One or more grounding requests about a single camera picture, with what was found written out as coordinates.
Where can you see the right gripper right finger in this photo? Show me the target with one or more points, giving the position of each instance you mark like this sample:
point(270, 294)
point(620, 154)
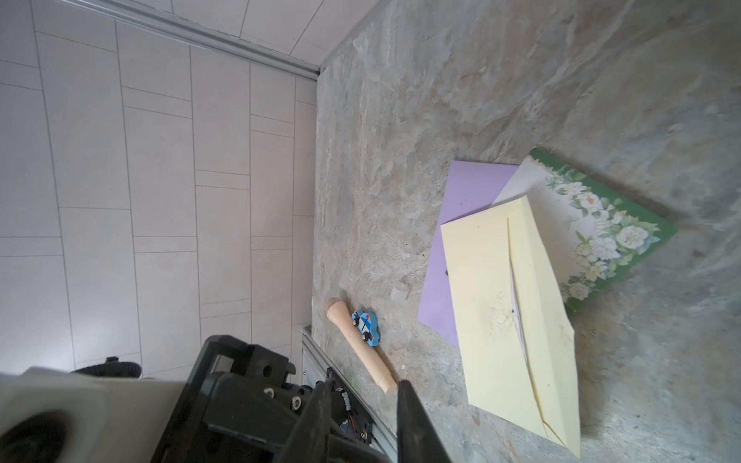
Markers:
point(417, 439)

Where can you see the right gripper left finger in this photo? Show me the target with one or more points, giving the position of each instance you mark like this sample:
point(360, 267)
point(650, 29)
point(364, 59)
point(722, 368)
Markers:
point(308, 440)

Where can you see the yellow envelope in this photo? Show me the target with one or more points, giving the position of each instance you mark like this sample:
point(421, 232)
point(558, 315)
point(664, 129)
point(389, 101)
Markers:
point(541, 396)

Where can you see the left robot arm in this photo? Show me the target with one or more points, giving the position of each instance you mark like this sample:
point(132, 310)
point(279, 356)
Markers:
point(236, 405)

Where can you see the blue toy car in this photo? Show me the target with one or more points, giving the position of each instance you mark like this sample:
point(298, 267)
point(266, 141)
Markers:
point(366, 323)

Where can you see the beige wooden rolling pin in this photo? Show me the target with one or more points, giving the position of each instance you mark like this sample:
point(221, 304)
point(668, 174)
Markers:
point(339, 314)

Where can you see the purple paper sheet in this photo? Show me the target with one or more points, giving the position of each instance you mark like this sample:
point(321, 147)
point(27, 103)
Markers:
point(457, 246)

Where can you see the floral green card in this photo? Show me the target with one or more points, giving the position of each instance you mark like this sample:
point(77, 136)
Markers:
point(591, 233)

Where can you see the aluminium rail frame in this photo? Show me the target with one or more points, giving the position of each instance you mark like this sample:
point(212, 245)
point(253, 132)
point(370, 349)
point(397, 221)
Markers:
point(353, 417)

